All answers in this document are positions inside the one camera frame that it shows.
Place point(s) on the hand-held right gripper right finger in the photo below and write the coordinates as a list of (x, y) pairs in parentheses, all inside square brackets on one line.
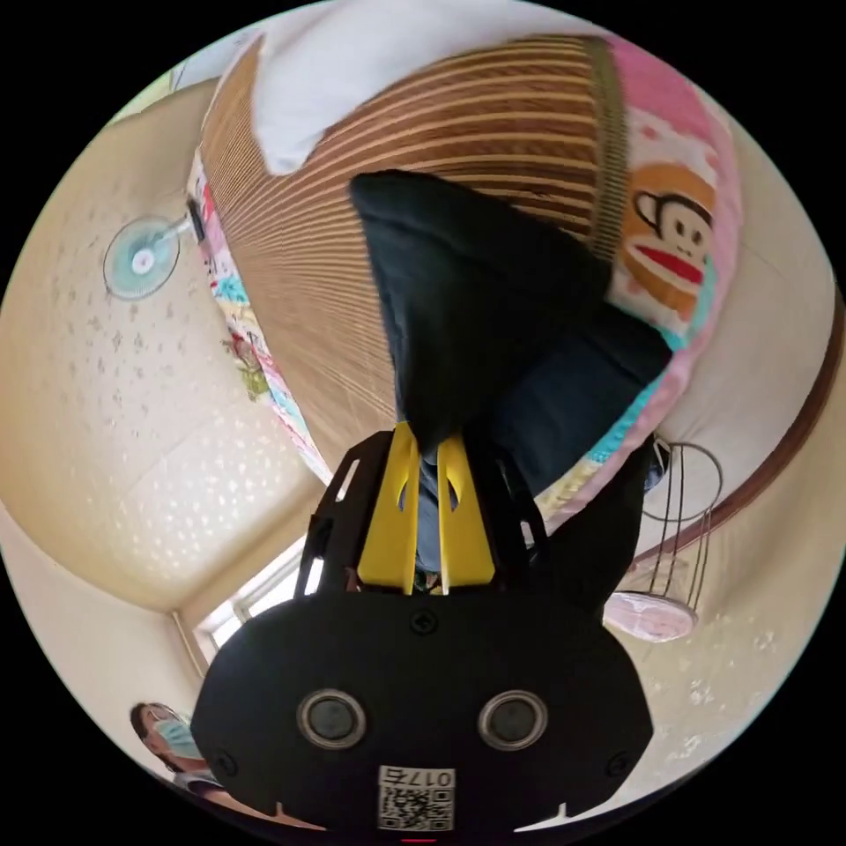
[(468, 535)]

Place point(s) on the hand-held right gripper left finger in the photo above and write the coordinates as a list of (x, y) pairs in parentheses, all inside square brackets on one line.
[(386, 529)]

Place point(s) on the black pants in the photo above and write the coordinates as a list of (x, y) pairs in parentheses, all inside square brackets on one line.
[(476, 297)]

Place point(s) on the window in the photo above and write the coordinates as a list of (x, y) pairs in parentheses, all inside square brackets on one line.
[(246, 598)]

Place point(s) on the pink round stool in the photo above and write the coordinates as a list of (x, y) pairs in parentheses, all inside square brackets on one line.
[(661, 611)]

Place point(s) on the bed with woven mat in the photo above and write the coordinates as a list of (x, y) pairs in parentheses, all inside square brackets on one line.
[(317, 264)]

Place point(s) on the person's body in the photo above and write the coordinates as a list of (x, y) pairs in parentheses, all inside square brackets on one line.
[(173, 743)]

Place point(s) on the white pillow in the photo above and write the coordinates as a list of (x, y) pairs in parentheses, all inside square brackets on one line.
[(370, 73)]

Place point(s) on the wall fan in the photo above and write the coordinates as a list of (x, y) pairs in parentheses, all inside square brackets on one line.
[(141, 259)]

